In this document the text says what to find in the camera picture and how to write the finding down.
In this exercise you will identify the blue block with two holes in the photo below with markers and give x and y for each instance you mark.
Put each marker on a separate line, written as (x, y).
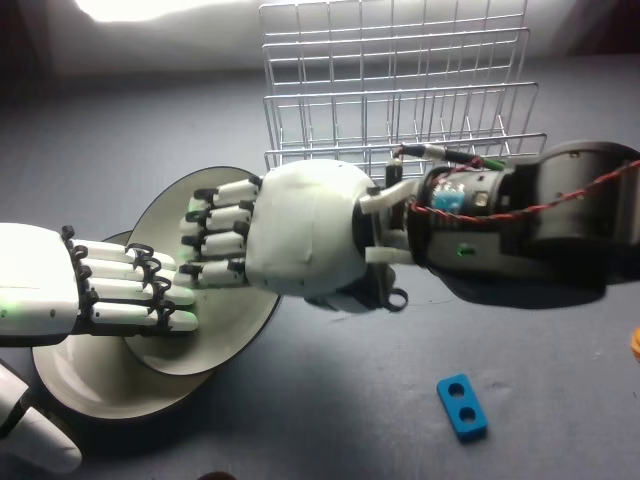
(462, 407)

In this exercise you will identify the brown round cookie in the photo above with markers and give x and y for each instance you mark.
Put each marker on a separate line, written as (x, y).
(216, 475)

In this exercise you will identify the white plate with dark rim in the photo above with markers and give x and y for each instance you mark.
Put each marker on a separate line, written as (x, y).
(225, 320)
(100, 380)

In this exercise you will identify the orange swirl cookie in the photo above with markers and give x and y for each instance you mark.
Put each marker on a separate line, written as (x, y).
(636, 345)

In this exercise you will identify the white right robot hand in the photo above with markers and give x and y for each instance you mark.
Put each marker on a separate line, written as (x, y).
(305, 225)

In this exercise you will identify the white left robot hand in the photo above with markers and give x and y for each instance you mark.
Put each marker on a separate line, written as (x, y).
(35, 280)

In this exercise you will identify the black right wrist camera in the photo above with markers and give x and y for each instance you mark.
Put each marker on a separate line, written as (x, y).
(395, 296)

